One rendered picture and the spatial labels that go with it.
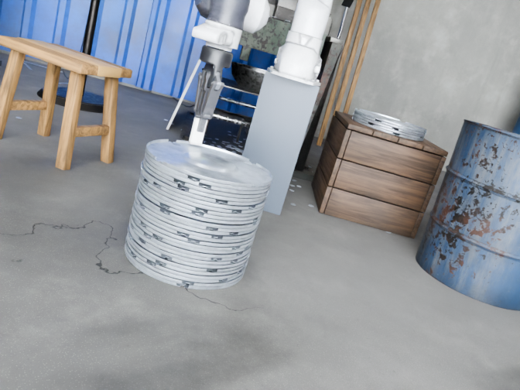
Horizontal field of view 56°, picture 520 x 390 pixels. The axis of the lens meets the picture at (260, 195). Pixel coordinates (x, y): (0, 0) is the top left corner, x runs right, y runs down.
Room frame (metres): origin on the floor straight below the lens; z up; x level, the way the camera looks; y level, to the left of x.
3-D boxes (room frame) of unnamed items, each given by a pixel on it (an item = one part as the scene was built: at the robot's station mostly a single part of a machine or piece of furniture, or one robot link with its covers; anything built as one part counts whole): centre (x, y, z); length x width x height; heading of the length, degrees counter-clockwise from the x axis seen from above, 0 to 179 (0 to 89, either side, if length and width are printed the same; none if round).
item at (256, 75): (2.50, 0.15, 0.36); 0.34 x 0.34 x 0.10
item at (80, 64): (1.59, 0.72, 0.16); 0.34 x 0.24 x 0.34; 71
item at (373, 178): (1.98, -0.41, 0.18); 0.40 x 0.38 x 0.35; 3
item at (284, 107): (1.70, 0.00, 0.23); 0.18 x 0.18 x 0.45; 89
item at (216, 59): (1.19, 0.19, 0.44); 0.08 x 0.07 x 0.09; 28
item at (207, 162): (1.08, 0.13, 0.25); 0.29 x 0.29 x 0.01
